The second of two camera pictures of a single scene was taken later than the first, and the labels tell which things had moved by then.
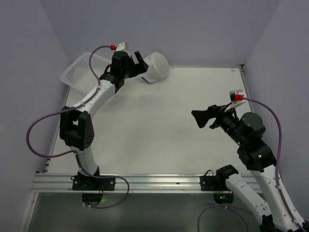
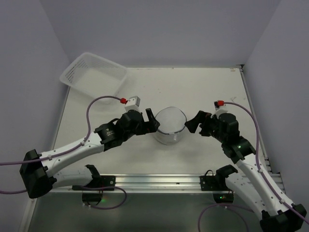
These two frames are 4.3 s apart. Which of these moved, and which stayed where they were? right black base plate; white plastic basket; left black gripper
Moved: left black gripper
Stayed: white plastic basket; right black base plate
